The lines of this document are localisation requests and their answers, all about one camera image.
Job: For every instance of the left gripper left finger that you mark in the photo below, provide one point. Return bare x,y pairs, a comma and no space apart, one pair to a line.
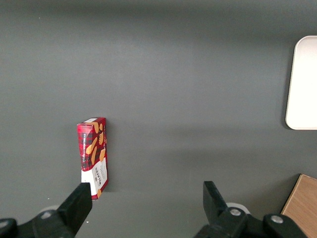
71,210

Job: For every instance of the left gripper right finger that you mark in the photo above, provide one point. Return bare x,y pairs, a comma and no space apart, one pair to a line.
215,210

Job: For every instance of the beige rectangular tray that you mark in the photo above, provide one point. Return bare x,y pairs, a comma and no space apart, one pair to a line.
303,84

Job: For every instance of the red tartan shortbread box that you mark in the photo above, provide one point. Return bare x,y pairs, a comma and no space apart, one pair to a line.
95,151

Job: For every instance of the wooden two-drawer cabinet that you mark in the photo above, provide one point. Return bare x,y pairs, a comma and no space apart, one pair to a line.
303,208

